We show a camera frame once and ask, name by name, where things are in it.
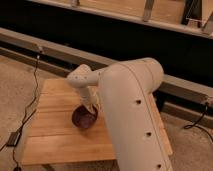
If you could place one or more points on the black power adapter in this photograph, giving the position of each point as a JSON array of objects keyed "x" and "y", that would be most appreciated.
[{"x": 13, "y": 139}]

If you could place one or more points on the wooden table board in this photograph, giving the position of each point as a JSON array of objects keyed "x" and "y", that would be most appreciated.
[{"x": 53, "y": 138}]

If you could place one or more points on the dark purple ceramic bowl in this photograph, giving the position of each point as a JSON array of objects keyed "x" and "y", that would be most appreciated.
[{"x": 83, "y": 118}]

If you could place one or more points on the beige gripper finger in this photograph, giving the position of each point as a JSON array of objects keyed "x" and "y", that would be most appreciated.
[{"x": 90, "y": 109}]

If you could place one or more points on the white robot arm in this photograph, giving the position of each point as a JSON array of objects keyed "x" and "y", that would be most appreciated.
[{"x": 124, "y": 91}]

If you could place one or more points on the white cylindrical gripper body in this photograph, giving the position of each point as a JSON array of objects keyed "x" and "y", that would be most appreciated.
[{"x": 89, "y": 96}]

